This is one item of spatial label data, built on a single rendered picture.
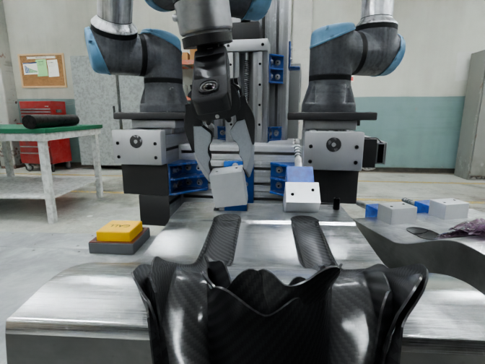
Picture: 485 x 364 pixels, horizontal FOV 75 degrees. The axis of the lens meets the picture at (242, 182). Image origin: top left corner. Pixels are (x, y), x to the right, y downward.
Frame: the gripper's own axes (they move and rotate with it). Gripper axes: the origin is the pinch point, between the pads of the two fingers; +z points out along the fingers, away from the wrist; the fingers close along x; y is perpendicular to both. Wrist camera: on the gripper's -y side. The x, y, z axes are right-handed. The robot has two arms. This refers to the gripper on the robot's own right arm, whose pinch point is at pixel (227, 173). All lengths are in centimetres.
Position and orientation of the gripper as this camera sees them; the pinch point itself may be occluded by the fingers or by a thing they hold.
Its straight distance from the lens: 49.7
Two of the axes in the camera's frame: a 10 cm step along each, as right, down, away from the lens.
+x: -9.9, 1.2, 1.0
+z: 1.5, 9.3, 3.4
